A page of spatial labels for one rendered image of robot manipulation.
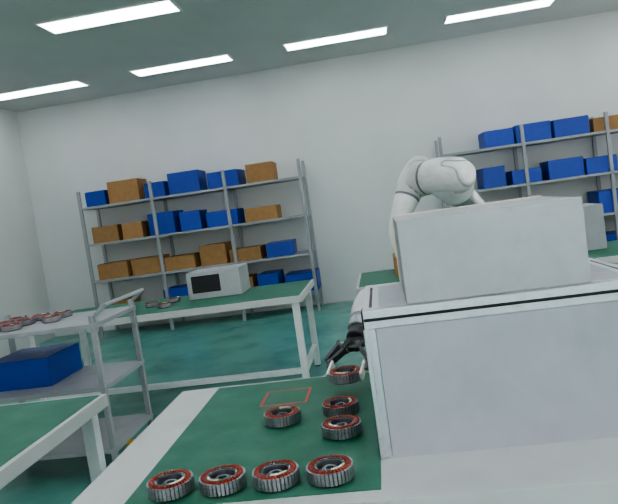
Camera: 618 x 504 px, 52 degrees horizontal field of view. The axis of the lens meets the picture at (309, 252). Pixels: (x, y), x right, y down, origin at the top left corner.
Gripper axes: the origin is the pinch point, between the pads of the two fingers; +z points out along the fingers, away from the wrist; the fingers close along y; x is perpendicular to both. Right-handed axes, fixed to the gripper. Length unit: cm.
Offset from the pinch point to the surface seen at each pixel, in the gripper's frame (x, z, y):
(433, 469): 20, 50, -41
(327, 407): 8.5, 21.6, -2.4
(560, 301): 40, 17, -71
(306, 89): -116, -635, 257
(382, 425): 25, 41, -28
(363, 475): 23, 54, -26
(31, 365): -45, -56, 229
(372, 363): 38, 33, -28
